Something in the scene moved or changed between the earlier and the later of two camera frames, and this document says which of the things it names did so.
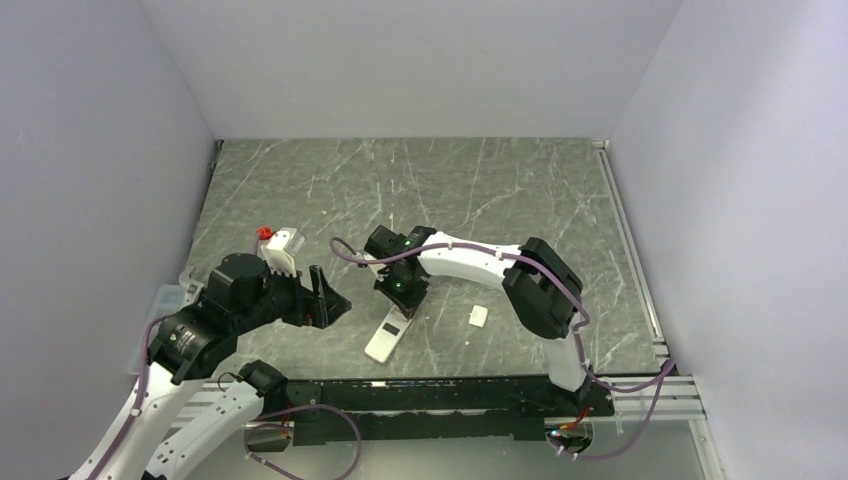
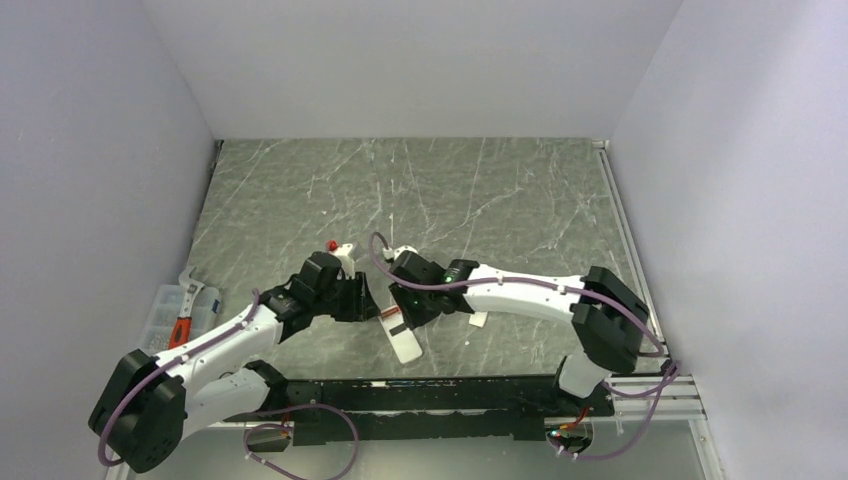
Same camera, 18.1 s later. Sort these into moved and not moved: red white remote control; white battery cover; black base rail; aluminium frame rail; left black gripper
Moved: left black gripper; red white remote control
Not moved: white battery cover; aluminium frame rail; black base rail
